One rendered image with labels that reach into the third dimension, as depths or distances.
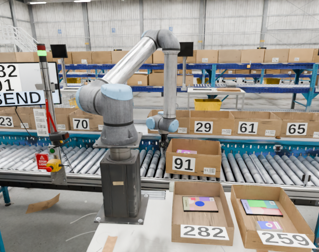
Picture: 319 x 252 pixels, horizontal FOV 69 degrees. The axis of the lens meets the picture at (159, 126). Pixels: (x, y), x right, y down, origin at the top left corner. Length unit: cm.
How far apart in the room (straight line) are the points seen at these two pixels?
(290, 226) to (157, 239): 66
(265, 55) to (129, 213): 603
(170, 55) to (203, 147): 82
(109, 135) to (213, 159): 82
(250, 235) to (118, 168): 67
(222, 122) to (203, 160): 56
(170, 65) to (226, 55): 515
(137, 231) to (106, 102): 65
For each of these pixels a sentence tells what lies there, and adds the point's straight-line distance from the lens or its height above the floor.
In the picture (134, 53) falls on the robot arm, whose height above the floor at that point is 160.
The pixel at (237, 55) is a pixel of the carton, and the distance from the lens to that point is 666.
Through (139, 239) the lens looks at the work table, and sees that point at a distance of 122.
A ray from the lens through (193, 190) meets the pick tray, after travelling 148.
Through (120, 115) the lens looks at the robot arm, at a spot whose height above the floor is 132.
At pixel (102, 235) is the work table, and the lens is 127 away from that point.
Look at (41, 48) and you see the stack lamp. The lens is 170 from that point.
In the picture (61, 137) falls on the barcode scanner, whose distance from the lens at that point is 168.
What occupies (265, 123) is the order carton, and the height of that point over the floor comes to 101.
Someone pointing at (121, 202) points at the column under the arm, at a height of 85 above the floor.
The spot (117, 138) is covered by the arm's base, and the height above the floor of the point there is 121.
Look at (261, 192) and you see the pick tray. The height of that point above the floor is 81.
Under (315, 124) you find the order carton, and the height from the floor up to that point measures 102.
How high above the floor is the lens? 158
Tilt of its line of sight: 17 degrees down
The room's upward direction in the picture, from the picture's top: 1 degrees counter-clockwise
